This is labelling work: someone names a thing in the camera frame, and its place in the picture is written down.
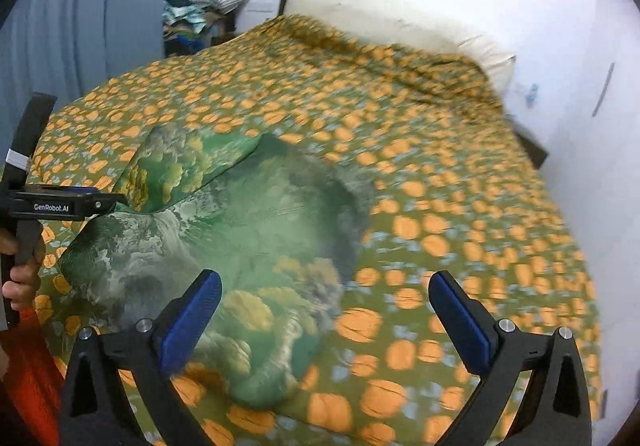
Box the orange floral olive quilt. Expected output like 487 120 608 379
0 13 603 446

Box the pile of mixed clothes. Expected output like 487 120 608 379
162 0 236 59

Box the cream pillow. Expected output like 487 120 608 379
280 0 517 97

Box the grey curtain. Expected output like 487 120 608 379
0 0 231 112

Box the person's left hand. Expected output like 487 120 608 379
0 231 42 312

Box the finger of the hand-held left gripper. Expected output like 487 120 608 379
62 185 127 217

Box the white wardrobe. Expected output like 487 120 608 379
565 0 640 432

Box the green landscape print jacket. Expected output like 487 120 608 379
57 123 376 409

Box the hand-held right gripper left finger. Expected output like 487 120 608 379
59 270 223 446

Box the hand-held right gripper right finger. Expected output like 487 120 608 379
429 270 593 446

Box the dark wooden nightstand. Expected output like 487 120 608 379
505 113 549 170

